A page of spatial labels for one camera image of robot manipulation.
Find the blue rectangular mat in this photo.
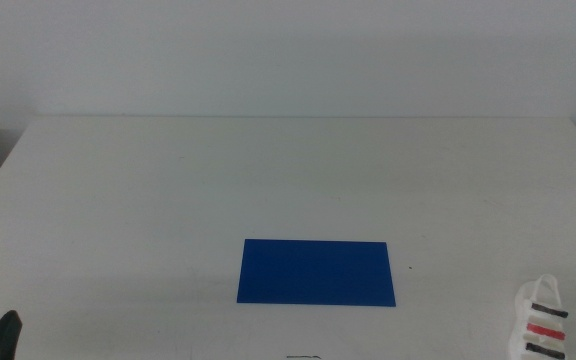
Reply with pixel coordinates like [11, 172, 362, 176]
[236, 238, 397, 308]

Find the white shoe with striped straps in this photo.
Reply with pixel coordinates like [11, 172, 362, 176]
[507, 273, 570, 360]

